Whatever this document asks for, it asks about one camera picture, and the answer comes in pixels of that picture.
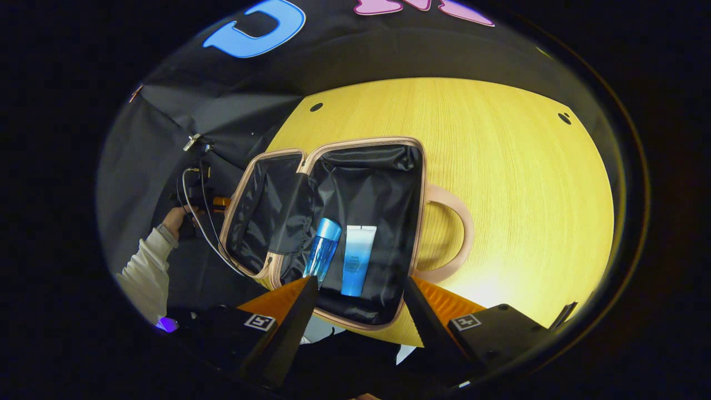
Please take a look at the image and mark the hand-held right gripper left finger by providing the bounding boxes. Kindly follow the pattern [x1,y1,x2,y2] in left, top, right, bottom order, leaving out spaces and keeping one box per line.
[183,276,320,389]

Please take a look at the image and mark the pink suitcase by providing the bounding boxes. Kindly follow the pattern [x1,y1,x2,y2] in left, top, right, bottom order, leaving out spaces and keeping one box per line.
[218,136,475,332]

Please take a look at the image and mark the blue white skin care tube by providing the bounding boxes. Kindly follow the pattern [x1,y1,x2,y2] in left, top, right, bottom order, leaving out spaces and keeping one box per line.
[341,224,378,297]

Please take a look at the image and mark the blue skin care bottle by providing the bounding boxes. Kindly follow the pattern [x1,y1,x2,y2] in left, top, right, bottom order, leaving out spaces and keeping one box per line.
[303,218,343,288]

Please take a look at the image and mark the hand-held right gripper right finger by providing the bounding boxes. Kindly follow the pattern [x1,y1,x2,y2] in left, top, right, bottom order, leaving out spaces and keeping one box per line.
[403,276,556,384]

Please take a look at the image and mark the silver cable connector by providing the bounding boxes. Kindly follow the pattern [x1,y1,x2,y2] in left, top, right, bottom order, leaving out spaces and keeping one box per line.
[182,133,214,155]

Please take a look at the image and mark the black backdrop cloth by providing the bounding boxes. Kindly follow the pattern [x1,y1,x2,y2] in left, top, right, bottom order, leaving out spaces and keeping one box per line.
[97,0,612,312]

